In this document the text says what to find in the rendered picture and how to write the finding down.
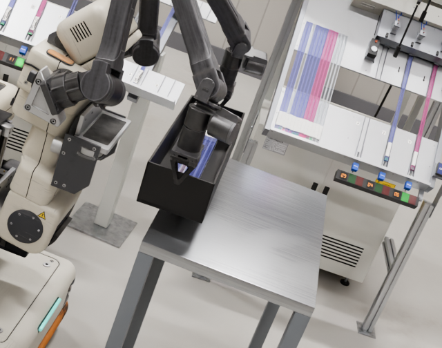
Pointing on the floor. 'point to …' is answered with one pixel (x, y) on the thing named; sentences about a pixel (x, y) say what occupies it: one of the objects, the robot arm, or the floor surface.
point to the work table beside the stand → (237, 251)
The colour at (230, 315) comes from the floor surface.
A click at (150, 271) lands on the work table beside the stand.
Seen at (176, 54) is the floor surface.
